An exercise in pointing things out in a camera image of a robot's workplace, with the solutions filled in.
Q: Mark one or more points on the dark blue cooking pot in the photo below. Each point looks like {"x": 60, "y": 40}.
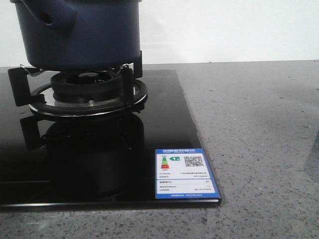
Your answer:
{"x": 76, "y": 35}

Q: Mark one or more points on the black glass gas stove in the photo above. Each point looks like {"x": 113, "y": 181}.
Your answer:
{"x": 94, "y": 162}

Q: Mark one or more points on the blue energy label sticker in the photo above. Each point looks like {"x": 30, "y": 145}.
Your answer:
{"x": 183, "y": 173}

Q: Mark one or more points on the black right burner pot support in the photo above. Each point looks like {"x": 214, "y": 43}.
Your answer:
{"x": 114, "y": 91}

